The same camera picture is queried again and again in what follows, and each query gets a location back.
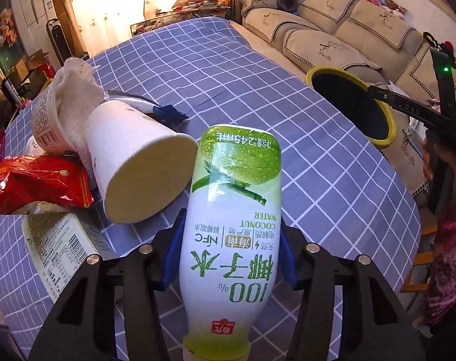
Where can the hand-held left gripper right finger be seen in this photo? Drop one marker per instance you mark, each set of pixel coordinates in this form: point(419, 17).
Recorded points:
point(288, 257)

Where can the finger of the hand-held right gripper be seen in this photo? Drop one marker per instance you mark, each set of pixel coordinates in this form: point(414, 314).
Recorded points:
point(404, 106)

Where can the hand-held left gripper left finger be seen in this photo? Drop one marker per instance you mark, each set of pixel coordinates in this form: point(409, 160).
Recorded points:
point(173, 250)

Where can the yellow-rimmed trash bin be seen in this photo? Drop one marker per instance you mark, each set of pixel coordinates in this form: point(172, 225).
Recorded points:
point(348, 101)

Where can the coconut water bottle green label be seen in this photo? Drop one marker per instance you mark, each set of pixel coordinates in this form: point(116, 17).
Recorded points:
point(228, 210)

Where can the white carton with barcode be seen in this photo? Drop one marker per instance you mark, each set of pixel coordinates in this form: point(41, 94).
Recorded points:
point(62, 248)

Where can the large white paper cup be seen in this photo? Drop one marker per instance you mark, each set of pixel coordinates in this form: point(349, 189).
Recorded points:
point(130, 146)

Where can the red snack packet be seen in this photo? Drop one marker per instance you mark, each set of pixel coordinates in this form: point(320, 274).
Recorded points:
point(36, 180)

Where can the pink yogurt cup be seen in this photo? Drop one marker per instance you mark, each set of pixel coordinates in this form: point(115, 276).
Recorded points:
point(45, 120)

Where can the white tissue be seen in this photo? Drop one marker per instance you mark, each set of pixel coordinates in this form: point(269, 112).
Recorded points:
point(75, 86)

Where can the person's right hand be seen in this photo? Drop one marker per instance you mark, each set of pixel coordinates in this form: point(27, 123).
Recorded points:
point(427, 158)

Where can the beige sofa with covers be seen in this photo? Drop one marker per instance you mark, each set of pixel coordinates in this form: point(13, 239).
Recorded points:
point(325, 34)

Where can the wooden stool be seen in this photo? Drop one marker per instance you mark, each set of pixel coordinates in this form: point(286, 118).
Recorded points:
point(419, 267)

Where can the blue checked tablecloth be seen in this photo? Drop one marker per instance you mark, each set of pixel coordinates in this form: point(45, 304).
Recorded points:
point(250, 75)

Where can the person's pink floral clothing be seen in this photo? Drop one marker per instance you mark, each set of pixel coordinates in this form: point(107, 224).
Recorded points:
point(451, 263)

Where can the pile of cardboard boxes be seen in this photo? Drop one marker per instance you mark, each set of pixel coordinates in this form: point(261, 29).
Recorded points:
point(30, 67)

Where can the black tower fan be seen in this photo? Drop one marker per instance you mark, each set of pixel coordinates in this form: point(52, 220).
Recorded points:
point(57, 41)

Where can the artificial flower decoration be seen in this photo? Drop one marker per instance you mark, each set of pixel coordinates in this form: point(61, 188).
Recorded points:
point(6, 30)

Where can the white standing air conditioner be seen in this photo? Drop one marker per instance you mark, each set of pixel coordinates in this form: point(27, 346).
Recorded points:
point(28, 7)

